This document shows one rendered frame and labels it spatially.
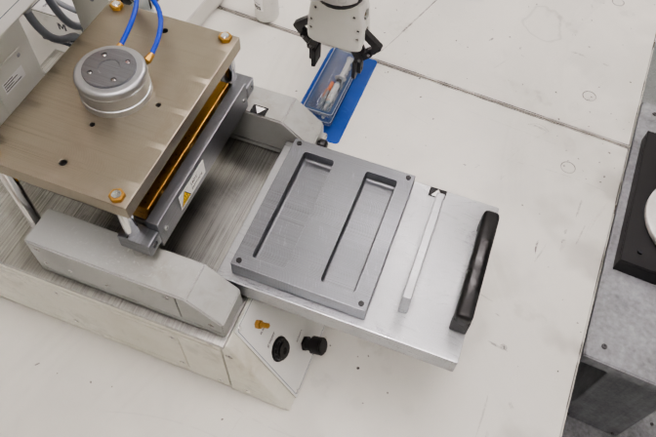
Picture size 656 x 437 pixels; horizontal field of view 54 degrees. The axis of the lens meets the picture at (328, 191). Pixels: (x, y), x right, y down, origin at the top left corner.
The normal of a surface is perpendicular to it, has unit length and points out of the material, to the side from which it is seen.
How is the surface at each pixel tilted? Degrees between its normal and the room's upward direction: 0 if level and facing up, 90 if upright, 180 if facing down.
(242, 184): 0
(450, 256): 0
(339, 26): 91
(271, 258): 0
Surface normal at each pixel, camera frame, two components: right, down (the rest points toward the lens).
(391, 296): 0.04, -0.57
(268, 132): -0.35, 0.77
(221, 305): 0.63, -0.23
